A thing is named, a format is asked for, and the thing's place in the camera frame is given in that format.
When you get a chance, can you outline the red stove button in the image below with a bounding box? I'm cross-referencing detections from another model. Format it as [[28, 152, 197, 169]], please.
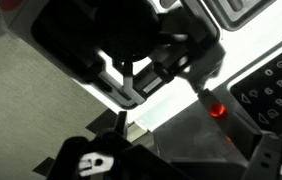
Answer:
[[208, 103, 226, 118]]

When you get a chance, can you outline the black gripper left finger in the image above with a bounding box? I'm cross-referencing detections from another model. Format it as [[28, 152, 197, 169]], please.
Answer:
[[97, 111, 130, 150]]

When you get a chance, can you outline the black stove burner grate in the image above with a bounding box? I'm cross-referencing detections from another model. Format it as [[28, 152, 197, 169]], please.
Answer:
[[31, 0, 225, 109]]

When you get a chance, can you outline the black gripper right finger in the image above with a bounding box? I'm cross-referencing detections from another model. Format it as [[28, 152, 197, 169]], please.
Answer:
[[197, 89, 282, 168]]

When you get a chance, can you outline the black number keypad panel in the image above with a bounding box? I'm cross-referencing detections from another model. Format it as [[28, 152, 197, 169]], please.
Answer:
[[229, 52, 282, 134]]

